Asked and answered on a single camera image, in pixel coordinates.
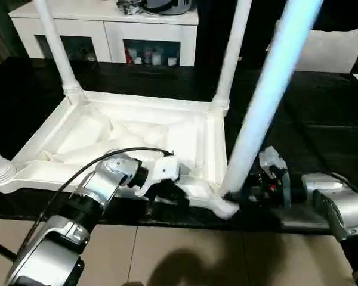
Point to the white plastic table top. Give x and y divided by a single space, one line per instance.
182 140

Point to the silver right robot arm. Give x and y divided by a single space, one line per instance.
346 205

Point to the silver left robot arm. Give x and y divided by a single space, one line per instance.
107 181

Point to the grey pillow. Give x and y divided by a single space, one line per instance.
331 50

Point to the black cabinet with gold label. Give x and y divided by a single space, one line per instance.
206 35

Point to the white sideboard cabinet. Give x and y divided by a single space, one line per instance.
107 29

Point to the grey round pot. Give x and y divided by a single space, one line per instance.
167 6

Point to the black clutter on sideboard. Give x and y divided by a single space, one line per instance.
129 7

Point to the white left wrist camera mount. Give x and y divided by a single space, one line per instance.
164 169

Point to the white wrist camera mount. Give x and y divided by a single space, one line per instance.
271 158
164 169

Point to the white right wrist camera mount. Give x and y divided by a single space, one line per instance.
271 158

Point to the black metal frame leg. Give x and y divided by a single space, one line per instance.
0 247

